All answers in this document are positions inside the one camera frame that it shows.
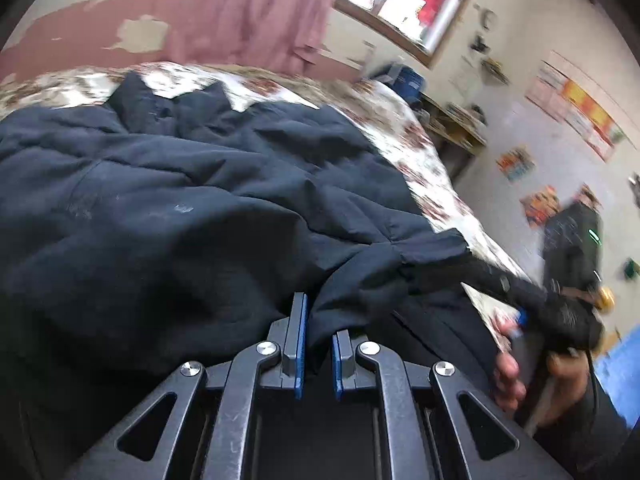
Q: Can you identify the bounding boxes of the floral bedsheet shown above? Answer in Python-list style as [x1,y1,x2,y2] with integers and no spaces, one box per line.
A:
[0,61,538,353]

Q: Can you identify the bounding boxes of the dark navy jacket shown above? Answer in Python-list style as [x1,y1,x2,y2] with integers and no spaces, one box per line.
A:
[0,71,506,411]

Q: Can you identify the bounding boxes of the wooden desk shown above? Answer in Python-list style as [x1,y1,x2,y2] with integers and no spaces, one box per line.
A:
[417,92,489,187]

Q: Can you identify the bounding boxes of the person's right hand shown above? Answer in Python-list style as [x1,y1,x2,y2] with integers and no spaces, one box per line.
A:
[492,320,593,428]

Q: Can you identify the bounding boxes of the colourful wall picture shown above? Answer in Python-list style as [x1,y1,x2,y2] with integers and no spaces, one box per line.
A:
[519,185,562,229]
[496,145,537,182]

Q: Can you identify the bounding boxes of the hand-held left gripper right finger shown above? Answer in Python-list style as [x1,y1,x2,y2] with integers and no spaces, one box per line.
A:
[332,329,576,480]

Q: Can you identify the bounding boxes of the pink curtain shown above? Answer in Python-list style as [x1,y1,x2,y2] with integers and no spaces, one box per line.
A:
[270,0,342,69]
[165,0,288,67]

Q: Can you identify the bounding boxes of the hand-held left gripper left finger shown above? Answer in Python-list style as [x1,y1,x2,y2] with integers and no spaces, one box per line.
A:
[65,292,308,480]

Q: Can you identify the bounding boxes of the small wall shelf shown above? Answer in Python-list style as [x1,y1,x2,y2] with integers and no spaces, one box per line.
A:
[480,57,512,84]

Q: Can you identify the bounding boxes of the wall posters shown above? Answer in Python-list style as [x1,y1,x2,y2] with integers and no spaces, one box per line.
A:
[525,50,627,162]

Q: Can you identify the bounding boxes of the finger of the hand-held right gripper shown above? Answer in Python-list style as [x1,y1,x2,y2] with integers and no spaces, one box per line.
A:
[462,255,548,328]

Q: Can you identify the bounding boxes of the blue mat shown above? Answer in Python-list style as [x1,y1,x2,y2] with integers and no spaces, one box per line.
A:
[594,324,640,387]

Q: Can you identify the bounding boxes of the person's right forearm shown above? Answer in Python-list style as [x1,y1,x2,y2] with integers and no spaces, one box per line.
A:
[570,350,640,480]

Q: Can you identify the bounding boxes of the red hanging garment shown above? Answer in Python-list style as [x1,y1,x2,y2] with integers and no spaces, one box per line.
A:
[416,0,462,27]

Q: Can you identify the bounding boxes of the blue backpack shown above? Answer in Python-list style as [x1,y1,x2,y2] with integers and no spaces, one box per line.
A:
[369,62,427,104]

